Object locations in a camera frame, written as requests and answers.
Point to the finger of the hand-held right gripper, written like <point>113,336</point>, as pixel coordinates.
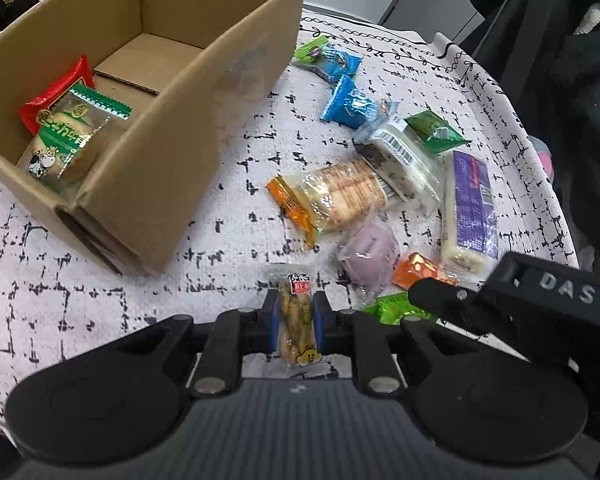
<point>440,297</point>

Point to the bright green snack packet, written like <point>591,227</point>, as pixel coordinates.
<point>392,307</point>

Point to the purple round bun packet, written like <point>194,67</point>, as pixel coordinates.
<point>372,255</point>

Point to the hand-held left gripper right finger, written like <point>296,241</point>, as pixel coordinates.
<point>321,322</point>

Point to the small orange snack packet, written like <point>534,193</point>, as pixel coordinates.
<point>420,270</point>

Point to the brown cardboard box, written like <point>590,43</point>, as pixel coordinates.
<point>190,125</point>

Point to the small blue snack packet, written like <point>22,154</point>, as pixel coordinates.
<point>337,62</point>

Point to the red snack packet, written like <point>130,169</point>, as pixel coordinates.
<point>55,92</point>

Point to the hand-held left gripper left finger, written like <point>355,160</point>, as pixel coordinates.
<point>272,322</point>

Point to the white speckled barcode packet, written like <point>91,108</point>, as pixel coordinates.
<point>400,160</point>

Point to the dark green snack packet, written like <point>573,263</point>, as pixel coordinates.
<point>437,132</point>

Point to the green white cow-print packet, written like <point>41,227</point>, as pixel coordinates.
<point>65,145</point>

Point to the pink grey soft item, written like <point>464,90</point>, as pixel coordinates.
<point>544,157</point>

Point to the long purple white bar packet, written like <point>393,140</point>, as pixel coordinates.
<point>472,200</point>

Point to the black fleece-lined jacket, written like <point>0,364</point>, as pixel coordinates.
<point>580,85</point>

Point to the orange clear cracker packet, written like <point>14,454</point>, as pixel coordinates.
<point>340,192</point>

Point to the large blue snack packet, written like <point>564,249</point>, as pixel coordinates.
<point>350,102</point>

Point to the white black-patterned tablecloth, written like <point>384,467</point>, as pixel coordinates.
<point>205,280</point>

